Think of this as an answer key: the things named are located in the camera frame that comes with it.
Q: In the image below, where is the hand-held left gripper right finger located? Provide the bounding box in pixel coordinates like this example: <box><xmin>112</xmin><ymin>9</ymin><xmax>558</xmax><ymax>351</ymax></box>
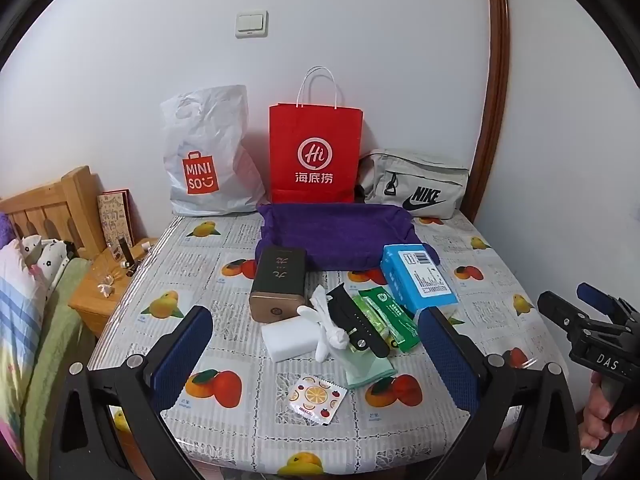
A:
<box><xmin>417</xmin><ymin>305</ymin><xmax>583</xmax><ymax>480</ymax></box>

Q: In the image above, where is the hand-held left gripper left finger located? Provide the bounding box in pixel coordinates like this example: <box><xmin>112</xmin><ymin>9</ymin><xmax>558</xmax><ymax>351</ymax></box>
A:
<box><xmin>50</xmin><ymin>304</ymin><xmax>215</xmax><ymax>480</ymax></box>

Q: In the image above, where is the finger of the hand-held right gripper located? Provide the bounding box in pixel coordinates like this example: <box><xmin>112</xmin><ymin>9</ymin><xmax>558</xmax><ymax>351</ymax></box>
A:
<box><xmin>576</xmin><ymin>282</ymin><xmax>632</xmax><ymax>322</ymax></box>
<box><xmin>537</xmin><ymin>290</ymin><xmax>598</xmax><ymax>346</ymax></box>

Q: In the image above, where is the dark green wipes packet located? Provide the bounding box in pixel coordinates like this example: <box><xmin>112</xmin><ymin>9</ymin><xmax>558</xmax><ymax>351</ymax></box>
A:
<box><xmin>361</xmin><ymin>287</ymin><xmax>421</xmax><ymax>353</ymax></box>

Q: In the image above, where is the white sponge block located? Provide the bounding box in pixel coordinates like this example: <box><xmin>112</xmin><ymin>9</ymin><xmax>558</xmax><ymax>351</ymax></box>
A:
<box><xmin>261</xmin><ymin>321</ymin><xmax>321</xmax><ymax>362</ymax></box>

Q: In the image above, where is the fruit print sachet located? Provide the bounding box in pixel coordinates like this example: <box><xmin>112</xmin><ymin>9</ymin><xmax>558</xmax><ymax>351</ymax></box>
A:
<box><xmin>287</xmin><ymin>375</ymin><xmax>348</xmax><ymax>426</ymax></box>

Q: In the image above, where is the purple towel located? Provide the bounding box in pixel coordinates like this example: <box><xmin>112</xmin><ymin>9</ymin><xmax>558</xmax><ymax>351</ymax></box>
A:
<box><xmin>256</xmin><ymin>202</ymin><xmax>441</xmax><ymax>273</ymax></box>

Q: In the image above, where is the person's right hand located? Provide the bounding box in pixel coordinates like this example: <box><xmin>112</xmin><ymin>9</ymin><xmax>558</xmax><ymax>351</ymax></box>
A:
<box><xmin>582</xmin><ymin>370</ymin><xmax>633</xmax><ymax>454</ymax></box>

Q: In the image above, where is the mint green cloth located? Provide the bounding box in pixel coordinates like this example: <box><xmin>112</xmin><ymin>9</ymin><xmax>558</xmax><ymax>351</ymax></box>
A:
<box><xmin>344</xmin><ymin>347</ymin><xmax>397</xmax><ymax>390</ymax></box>

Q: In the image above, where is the blue cardboard box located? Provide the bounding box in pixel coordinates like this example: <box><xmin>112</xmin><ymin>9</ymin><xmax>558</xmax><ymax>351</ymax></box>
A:
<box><xmin>380</xmin><ymin>244</ymin><xmax>460</xmax><ymax>312</ymax></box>

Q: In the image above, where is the fruit print tablecloth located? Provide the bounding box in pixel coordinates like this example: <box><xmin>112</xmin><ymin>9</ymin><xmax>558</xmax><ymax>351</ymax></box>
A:
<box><xmin>87</xmin><ymin>212</ymin><xmax>571</xmax><ymax>478</ymax></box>

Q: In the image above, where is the wooden nightstand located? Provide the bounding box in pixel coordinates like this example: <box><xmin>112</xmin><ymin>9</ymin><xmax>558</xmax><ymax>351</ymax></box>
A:
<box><xmin>67</xmin><ymin>237</ymin><xmax>161</xmax><ymax>338</ymax></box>

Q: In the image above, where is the small black device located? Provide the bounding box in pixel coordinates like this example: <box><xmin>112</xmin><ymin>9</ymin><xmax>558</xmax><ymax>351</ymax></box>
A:
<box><xmin>116</xmin><ymin>237</ymin><xmax>137</xmax><ymax>277</ymax></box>

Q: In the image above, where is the green bed sheet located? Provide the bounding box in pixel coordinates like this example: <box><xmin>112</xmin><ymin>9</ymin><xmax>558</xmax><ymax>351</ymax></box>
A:
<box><xmin>22</xmin><ymin>257</ymin><xmax>98</xmax><ymax>456</ymax></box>

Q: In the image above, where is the dark green gold box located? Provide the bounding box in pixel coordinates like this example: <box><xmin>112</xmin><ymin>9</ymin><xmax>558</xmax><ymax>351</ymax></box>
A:
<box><xmin>249</xmin><ymin>246</ymin><xmax>308</xmax><ymax>323</ymax></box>

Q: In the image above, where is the patterned book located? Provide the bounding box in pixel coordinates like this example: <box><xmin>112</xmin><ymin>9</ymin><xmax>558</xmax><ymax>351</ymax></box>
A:
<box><xmin>96</xmin><ymin>189</ymin><xmax>136</xmax><ymax>253</ymax></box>

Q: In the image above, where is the striped pastel blanket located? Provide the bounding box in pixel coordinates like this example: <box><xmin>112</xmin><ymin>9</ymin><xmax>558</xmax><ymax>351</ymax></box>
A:
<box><xmin>0</xmin><ymin>240</ymin><xmax>48</xmax><ymax>461</ymax></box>

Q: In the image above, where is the grey waist bag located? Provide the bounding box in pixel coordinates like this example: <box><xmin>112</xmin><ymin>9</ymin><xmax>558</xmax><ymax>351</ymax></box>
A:
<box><xmin>357</xmin><ymin>149</ymin><xmax>471</xmax><ymax>221</ymax></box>

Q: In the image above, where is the wooden bed headboard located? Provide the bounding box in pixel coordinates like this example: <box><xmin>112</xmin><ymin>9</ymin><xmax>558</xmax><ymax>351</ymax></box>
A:
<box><xmin>0</xmin><ymin>165</ymin><xmax>108</xmax><ymax>261</ymax></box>

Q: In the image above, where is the white plastic shopping bag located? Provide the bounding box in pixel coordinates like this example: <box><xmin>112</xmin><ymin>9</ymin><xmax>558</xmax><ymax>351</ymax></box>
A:
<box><xmin>160</xmin><ymin>85</ymin><xmax>266</xmax><ymax>218</ymax></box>

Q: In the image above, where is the red paper bag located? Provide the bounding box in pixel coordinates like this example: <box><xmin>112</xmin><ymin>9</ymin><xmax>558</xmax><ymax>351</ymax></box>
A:
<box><xmin>269</xmin><ymin>66</ymin><xmax>363</xmax><ymax>206</ymax></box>

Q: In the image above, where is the brown wooden door frame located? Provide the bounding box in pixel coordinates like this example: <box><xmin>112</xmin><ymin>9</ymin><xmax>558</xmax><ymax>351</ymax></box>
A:
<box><xmin>470</xmin><ymin>0</ymin><xmax>511</xmax><ymax>226</ymax></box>

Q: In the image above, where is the white light switch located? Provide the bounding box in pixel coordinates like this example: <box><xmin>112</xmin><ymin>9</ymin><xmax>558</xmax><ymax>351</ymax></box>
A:
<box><xmin>235</xmin><ymin>10</ymin><xmax>269</xmax><ymax>39</ymax></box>

